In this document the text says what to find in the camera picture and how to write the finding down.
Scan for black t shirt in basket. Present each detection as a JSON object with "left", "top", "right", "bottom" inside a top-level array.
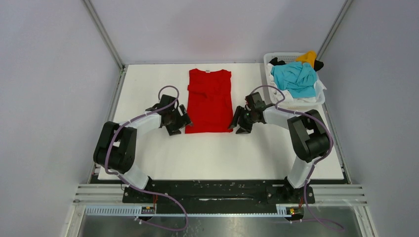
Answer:
[{"left": 268, "top": 57, "right": 324, "bottom": 72}]

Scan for white slotted cable duct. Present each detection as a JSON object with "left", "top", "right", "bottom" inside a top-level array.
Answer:
[{"left": 85, "top": 205, "right": 292, "bottom": 218}]

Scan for red t shirt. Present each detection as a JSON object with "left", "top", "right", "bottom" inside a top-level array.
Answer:
[{"left": 185, "top": 69, "right": 233, "bottom": 134}]

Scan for teal t shirt in basket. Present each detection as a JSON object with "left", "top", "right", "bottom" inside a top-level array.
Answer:
[{"left": 270, "top": 62, "right": 317, "bottom": 99}]

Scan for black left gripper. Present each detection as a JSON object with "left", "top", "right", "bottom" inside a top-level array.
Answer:
[{"left": 166, "top": 105, "right": 193, "bottom": 136}]

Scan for aluminium frame rails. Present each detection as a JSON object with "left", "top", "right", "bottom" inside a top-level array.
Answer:
[{"left": 73, "top": 184, "right": 368, "bottom": 206}]

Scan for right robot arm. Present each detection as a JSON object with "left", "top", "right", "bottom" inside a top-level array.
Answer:
[{"left": 228, "top": 92, "right": 333, "bottom": 203}]

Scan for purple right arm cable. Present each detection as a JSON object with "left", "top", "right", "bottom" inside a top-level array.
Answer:
[{"left": 249, "top": 85, "right": 346, "bottom": 233}]

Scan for white plastic laundry basket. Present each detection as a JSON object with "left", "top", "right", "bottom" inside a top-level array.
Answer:
[{"left": 263, "top": 51, "right": 326, "bottom": 110}]

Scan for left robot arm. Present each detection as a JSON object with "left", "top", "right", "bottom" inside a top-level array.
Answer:
[{"left": 93, "top": 94, "right": 193, "bottom": 203}]

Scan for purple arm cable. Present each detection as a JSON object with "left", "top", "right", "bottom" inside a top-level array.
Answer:
[
  {"left": 249, "top": 85, "right": 346, "bottom": 233},
  {"left": 104, "top": 85, "right": 190, "bottom": 232}
]

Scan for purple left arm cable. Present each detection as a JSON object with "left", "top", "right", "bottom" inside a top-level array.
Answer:
[{"left": 104, "top": 85, "right": 190, "bottom": 232}]

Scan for yellow t shirt in basket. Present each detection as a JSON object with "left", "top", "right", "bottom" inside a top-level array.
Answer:
[{"left": 295, "top": 50, "right": 317, "bottom": 68}]

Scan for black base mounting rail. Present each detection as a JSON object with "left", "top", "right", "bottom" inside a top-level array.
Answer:
[{"left": 123, "top": 180, "right": 315, "bottom": 213}]

